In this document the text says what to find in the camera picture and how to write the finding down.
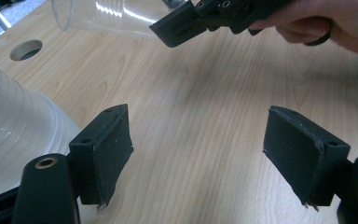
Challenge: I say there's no stack of clear plastic cups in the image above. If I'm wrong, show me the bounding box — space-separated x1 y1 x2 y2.
0 56 82 203

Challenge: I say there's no single clear plastic cup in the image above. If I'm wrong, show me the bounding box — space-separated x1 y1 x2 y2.
50 0 188 40

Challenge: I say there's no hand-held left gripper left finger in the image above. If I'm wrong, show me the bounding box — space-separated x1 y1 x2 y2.
68 103 135 212

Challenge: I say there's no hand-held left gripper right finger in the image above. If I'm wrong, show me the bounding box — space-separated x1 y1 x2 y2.
262 105 352 213

